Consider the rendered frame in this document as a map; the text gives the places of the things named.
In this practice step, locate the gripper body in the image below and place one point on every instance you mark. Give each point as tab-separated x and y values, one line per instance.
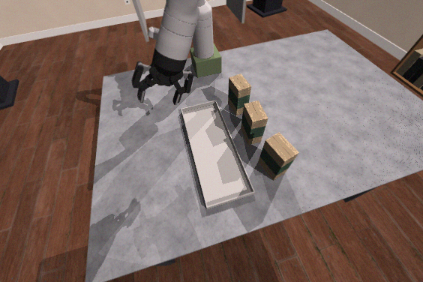
168	68

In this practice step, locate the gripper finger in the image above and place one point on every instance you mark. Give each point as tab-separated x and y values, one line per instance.
140	79
185	86

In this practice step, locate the tan coffee pack green band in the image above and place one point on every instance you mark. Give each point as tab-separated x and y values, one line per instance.
254	116
281	149
239	86

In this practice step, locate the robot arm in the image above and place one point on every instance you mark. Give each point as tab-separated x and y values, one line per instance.
178	23

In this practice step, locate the white shallow tray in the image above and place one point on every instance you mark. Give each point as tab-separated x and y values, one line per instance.
211	162

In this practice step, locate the grey stone table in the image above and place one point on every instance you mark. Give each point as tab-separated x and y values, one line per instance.
330	112

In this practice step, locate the brown wooden bookshelf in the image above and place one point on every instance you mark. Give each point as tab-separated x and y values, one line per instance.
409	69

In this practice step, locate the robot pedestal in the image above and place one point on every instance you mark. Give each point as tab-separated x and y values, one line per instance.
208	67

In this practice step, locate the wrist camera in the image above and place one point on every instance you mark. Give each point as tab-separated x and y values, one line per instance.
152	32

